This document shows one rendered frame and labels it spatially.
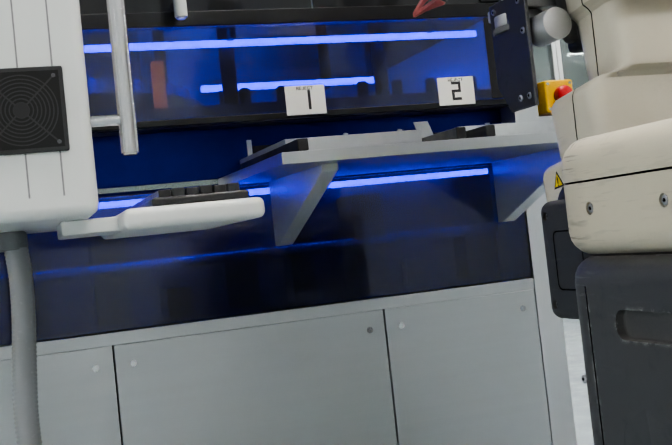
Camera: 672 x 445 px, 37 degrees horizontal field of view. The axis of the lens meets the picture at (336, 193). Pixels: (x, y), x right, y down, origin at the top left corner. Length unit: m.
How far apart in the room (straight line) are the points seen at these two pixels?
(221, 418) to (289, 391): 0.14
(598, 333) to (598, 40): 0.46
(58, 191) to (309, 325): 0.79
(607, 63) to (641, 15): 0.07
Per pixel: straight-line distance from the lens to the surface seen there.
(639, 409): 1.04
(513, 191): 2.15
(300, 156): 1.64
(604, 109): 1.34
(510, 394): 2.24
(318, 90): 2.09
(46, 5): 1.45
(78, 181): 1.42
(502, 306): 2.22
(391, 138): 1.85
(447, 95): 2.20
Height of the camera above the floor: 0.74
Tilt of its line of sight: 2 degrees up
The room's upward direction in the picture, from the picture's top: 6 degrees counter-clockwise
